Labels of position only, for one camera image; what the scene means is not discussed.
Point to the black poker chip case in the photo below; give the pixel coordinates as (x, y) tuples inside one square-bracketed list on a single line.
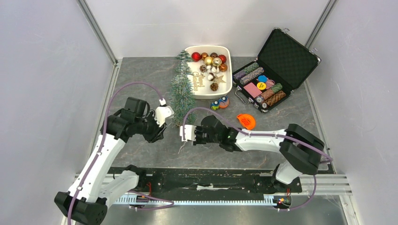
[(283, 64)]

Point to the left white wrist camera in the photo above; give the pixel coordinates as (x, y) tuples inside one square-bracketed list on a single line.
[(162, 113)]

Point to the dark red bauble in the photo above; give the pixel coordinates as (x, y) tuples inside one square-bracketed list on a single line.
[(223, 58)]

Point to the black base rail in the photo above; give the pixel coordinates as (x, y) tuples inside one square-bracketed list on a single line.
[(193, 184)]

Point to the orange semicircle plastic piece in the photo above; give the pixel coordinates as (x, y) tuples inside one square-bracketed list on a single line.
[(247, 121)]

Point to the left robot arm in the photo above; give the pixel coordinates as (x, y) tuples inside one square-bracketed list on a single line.
[(87, 200)]

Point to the gold shiny bauble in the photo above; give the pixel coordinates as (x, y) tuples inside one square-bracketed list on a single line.
[(208, 60)]

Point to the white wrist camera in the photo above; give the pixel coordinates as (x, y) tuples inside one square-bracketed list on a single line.
[(187, 133), (162, 113)]

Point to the orange round toy disc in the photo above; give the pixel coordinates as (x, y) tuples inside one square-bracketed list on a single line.
[(224, 102)]

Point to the gold merry christmas sign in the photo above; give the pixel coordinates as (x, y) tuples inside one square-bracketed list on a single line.
[(197, 80)]

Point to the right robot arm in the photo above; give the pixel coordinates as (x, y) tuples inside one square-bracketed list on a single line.
[(301, 150)]

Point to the yellow dealer chip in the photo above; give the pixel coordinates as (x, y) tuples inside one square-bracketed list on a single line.
[(261, 85)]

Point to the small frosted christmas tree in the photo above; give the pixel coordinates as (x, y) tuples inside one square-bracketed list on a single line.
[(181, 92)]

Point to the pink card deck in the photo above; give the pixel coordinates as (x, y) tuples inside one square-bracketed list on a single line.
[(252, 90)]

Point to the brown pine cone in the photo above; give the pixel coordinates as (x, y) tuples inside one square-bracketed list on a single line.
[(214, 86)]

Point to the silver gold bauble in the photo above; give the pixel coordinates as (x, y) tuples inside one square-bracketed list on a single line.
[(216, 62)]

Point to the white plastic tray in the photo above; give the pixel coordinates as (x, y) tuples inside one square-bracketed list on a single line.
[(211, 50)]

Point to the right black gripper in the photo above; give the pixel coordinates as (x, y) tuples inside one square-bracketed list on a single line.
[(198, 136)]

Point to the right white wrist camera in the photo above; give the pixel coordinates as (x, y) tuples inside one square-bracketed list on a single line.
[(187, 133)]

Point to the orange shiny bauble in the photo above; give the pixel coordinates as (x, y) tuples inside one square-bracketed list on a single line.
[(223, 67)]

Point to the gold star topper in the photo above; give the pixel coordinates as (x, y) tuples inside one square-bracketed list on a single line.
[(218, 79)]

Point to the red glitter bauble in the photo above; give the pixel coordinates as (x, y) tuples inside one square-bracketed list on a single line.
[(196, 56)]

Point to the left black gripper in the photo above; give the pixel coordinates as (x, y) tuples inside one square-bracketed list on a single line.
[(157, 134)]

